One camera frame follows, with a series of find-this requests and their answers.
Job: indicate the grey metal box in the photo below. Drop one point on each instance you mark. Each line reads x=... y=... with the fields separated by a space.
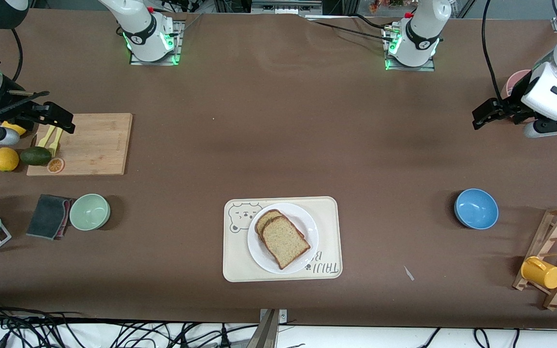
x=283 y=7

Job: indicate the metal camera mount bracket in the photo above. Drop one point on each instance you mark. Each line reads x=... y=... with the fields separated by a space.
x=269 y=333

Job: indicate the wooden cutting board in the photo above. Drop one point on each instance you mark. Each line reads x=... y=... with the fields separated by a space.
x=104 y=145

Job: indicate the blue bowl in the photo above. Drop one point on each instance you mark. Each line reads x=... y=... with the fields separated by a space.
x=476 y=209

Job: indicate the cream bear print tray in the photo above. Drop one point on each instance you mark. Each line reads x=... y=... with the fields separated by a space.
x=329 y=217

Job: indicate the round white plate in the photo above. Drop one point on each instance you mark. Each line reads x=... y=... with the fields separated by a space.
x=259 y=251

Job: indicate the dark green avocado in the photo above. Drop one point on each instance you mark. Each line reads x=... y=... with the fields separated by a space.
x=36 y=156

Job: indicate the yellow mug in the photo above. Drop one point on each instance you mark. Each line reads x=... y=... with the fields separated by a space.
x=544 y=275

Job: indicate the brown crust bread slice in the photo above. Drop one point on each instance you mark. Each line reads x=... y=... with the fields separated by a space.
x=285 y=244
x=263 y=221

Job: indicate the folded grey cloth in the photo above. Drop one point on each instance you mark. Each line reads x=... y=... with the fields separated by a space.
x=46 y=217

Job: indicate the wooden mug rack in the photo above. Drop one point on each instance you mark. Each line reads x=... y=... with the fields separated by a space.
x=552 y=299

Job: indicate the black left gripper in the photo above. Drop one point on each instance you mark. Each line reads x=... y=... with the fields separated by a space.
x=509 y=109

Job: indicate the mint green bowl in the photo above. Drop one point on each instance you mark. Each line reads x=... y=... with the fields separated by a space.
x=90 y=211

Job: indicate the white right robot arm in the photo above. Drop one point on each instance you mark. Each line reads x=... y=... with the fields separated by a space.
x=145 y=36

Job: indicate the round orange-yellow fruit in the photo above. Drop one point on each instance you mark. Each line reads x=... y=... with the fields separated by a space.
x=6 y=159

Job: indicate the halved orange toy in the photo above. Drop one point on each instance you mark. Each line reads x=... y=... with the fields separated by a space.
x=56 y=166

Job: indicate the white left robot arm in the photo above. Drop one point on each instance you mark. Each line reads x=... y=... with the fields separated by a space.
x=549 y=94

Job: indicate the small white paper scrap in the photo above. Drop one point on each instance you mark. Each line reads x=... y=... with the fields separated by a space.
x=408 y=273

